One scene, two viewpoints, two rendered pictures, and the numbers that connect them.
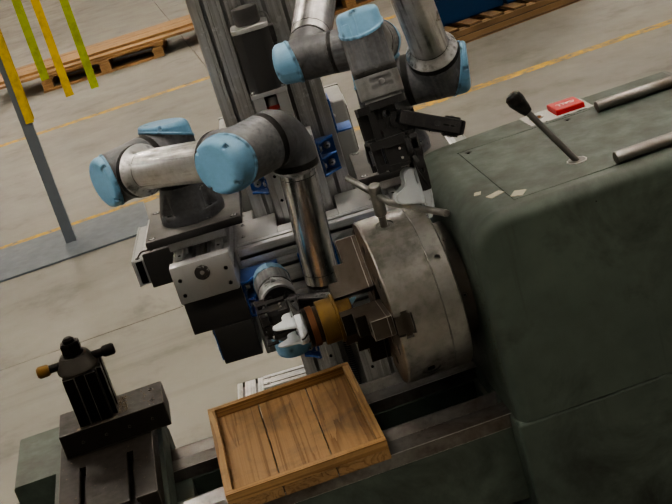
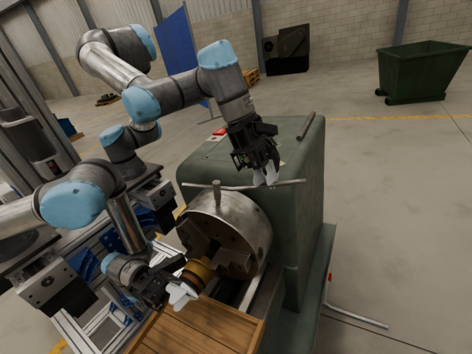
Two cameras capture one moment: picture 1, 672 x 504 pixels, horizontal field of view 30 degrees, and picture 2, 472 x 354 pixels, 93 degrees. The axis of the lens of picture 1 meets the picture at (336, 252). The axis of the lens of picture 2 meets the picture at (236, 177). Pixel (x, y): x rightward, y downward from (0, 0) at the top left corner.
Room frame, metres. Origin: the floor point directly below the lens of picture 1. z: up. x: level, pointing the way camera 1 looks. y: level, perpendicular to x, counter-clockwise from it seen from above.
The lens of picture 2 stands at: (1.74, 0.27, 1.64)
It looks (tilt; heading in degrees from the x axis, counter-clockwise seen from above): 32 degrees down; 309
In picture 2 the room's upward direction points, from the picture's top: 12 degrees counter-clockwise
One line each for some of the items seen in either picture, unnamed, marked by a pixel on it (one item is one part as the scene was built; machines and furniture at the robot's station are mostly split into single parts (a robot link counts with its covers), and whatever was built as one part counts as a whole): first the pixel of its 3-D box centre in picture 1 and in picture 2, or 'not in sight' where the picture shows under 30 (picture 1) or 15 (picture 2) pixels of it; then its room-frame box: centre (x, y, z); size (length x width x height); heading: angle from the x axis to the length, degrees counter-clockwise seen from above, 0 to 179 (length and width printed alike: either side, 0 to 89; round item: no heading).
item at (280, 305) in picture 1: (280, 313); (152, 285); (2.24, 0.14, 1.08); 0.12 x 0.09 x 0.08; 5
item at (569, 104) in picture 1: (565, 107); (220, 132); (2.42, -0.53, 1.26); 0.06 x 0.06 x 0.02; 5
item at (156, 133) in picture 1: (168, 148); not in sight; (2.78, 0.29, 1.33); 0.13 x 0.12 x 0.14; 130
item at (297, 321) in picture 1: (288, 325); (178, 294); (2.14, 0.12, 1.10); 0.09 x 0.06 x 0.03; 5
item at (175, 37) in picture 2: not in sight; (178, 66); (7.13, -4.90, 1.18); 4.12 x 0.80 x 2.35; 149
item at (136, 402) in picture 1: (114, 419); not in sight; (2.18, 0.50, 1.00); 0.20 x 0.10 x 0.05; 95
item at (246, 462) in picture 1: (293, 432); (190, 349); (2.13, 0.18, 0.89); 0.36 x 0.30 x 0.04; 5
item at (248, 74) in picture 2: not in sight; (244, 79); (6.42, -7.21, 0.22); 1.25 x 0.86 x 0.44; 100
